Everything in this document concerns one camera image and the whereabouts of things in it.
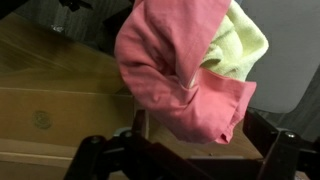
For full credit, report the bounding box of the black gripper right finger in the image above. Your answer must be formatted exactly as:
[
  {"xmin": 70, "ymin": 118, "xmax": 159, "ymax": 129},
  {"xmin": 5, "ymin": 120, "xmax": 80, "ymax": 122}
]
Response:
[{"xmin": 243, "ymin": 108, "xmax": 320, "ymax": 180}]

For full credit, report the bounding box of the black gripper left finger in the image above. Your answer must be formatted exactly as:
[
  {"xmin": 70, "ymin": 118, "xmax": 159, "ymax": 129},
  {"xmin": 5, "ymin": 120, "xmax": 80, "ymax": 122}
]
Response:
[{"xmin": 63, "ymin": 109, "xmax": 214, "ymax": 180}]

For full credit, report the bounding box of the pink cloth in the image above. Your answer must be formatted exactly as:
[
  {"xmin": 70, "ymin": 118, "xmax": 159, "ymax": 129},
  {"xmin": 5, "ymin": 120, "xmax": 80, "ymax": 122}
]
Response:
[{"xmin": 114, "ymin": 0, "xmax": 258, "ymax": 145}]

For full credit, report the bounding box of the light green cloth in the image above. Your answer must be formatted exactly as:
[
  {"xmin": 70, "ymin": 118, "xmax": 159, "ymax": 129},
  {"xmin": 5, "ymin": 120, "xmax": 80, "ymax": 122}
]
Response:
[{"xmin": 189, "ymin": 0, "xmax": 270, "ymax": 89}]

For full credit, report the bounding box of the grey office chair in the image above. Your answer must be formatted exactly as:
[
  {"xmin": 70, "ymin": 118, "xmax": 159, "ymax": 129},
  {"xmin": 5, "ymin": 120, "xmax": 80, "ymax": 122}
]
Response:
[{"xmin": 233, "ymin": 0, "xmax": 320, "ymax": 141}]

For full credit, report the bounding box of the large cardboard box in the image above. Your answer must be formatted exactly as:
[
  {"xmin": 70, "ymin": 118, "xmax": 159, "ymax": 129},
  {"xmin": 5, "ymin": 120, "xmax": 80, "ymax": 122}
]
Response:
[{"xmin": 0, "ymin": 87, "xmax": 264, "ymax": 180}]

